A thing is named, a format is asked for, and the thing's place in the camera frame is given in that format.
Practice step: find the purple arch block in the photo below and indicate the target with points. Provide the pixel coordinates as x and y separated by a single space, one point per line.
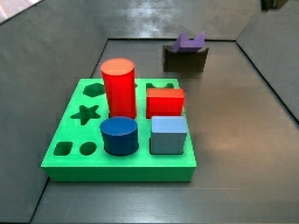
186 45

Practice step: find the red square block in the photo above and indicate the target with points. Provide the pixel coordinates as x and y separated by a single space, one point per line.
165 102

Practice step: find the light blue cube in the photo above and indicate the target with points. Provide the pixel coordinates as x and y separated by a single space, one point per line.
169 133

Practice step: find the dark blue cylinder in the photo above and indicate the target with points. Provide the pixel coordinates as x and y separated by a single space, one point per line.
119 132

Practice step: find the tall red cylinder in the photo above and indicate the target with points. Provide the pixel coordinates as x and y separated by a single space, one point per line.
118 72

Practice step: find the green shape sorter base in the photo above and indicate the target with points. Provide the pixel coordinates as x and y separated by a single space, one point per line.
77 157

